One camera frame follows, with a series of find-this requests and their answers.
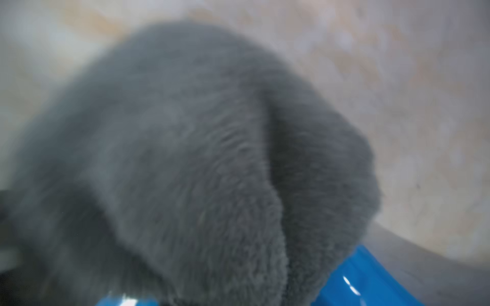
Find grey blue cleaning cloth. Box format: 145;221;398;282
1;22;381;305

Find blue rubber boot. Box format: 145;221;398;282
95;244;426;306

